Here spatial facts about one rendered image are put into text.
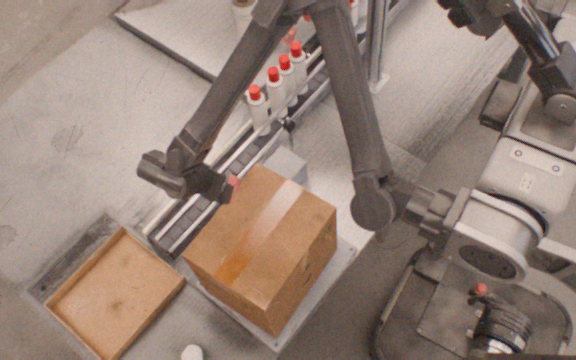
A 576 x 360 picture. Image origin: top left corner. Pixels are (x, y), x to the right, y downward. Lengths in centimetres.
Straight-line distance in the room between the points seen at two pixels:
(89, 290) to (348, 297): 115
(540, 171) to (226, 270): 70
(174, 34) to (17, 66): 165
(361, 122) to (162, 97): 114
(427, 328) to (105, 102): 139
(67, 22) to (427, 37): 230
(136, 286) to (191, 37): 90
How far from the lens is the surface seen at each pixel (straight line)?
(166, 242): 163
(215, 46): 200
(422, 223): 94
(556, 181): 96
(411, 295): 219
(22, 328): 275
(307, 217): 132
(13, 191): 197
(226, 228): 134
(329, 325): 239
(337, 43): 94
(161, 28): 212
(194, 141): 110
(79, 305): 170
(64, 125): 203
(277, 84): 164
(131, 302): 165
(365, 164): 95
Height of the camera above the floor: 232
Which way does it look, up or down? 60 degrees down
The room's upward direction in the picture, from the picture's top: 10 degrees counter-clockwise
